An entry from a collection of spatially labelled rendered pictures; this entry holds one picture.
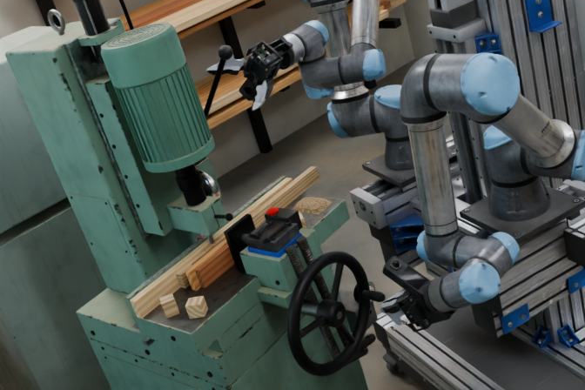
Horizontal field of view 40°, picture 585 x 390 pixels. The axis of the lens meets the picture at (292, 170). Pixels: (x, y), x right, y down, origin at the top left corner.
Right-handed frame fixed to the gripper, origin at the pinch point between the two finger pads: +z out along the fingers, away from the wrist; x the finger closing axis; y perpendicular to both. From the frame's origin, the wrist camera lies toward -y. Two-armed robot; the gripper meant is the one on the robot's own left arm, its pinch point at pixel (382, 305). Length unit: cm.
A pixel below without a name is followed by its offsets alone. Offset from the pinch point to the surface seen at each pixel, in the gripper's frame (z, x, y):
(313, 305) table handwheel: 5.3, -12.2, -10.0
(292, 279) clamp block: 5.3, -12.7, -18.0
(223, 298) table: 14.5, -25.1, -24.0
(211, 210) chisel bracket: 15.9, -12.9, -42.0
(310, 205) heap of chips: 20.4, 14.3, -27.5
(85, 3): 4, -14, -97
